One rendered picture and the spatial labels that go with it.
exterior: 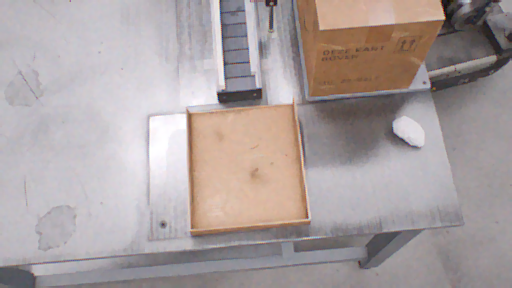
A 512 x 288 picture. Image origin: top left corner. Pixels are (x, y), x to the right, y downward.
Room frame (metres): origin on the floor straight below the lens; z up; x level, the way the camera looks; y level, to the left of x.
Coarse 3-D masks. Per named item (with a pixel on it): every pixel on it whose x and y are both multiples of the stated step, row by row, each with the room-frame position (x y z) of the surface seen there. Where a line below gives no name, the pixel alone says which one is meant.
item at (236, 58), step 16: (224, 0) 0.83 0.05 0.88; (240, 0) 0.83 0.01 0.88; (224, 16) 0.78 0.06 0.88; (240, 16) 0.78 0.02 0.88; (224, 32) 0.73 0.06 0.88; (240, 32) 0.73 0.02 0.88; (224, 48) 0.68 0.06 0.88; (240, 48) 0.68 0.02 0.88; (224, 64) 0.64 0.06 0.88; (240, 64) 0.64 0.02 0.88; (224, 80) 0.59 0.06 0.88; (240, 80) 0.59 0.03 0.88
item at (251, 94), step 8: (256, 40) 0.70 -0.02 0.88; (216, 48) 0.69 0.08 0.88; (256, 48) 0.68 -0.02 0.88; (216, 56) 0.66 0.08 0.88; (256, 56) 0.66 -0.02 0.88; (216, 64) 0.64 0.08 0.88; (256, 64) 0.63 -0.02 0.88; (216, 72) 0.62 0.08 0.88; (256, 72) 0.61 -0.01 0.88; (216, 80) 0.60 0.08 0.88; (256, 80) 0.59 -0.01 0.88; (216, 88) 0.58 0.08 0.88; (256, 88) 0.57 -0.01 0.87; (224, 96) 0.56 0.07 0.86; (232, 96) 0.56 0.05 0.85; (240, 96) 0.56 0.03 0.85; (248, 96) 0.56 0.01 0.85; (256, 96) 0.56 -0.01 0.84
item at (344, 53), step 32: (320, 0) 0.61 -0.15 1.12; (352, 0) 0.61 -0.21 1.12; (384, 0) 0.60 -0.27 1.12; (416, 0) 0.60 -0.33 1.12; (320, 32) 0.55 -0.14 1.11; (352, 32) 0.55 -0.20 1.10; (384, 32) 0.55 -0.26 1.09; (416, 32) 0.55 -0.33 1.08; (320, 64) 0.55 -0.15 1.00; (352, 64) 0.55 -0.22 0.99; (384, 64) 0.55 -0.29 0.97; (416, 64) 0.55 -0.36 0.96
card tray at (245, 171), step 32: (192, 128) 0.50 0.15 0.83; (224, 128) 0.49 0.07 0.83; (256, 128) 0.48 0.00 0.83; (288, 128) 0.48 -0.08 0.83; (192, 160) 0.42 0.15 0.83; (224, 160) 0.41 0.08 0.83; (256, 160) 0.40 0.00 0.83; (288, 160) 0.40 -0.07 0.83; (192, 192) 0.34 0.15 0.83; (224, 192) 0.33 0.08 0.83; (256, 192) 0.33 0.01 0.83; (288, 192) 0.32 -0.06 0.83; (192, 224) 0.26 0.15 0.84; (224, 224) 0.26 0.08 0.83; (256, 224) 0.24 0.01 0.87; (288, 224) 0.24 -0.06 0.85
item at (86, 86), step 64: (0, 0) 0.93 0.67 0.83; (64, 0) 0.92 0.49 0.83; (128, 0) 0.90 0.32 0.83; (192, 0) 0.88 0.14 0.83; (0, 64) 0.72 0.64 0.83; (64, 64) 0.71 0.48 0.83; (128, 64) 0.69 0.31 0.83; (192, 64) 0.68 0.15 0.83; (0, 128) 0.54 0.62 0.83; (64, 128) 0.53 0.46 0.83; (128, 128) 0.51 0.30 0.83; (320, 128) 0.47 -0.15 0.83; (384, 128) 0.46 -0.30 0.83; (0, 192) 0.37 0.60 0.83; (64, 192) 0.36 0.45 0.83; (128, 192) 0.35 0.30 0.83; (320, 192) 0.32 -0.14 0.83; (384, 192) 0.30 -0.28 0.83; (448, 192) 0.29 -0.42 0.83; (0, 256) 0.23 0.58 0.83; (64, 256) 0.22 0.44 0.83; (128, 256) 0.21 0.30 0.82
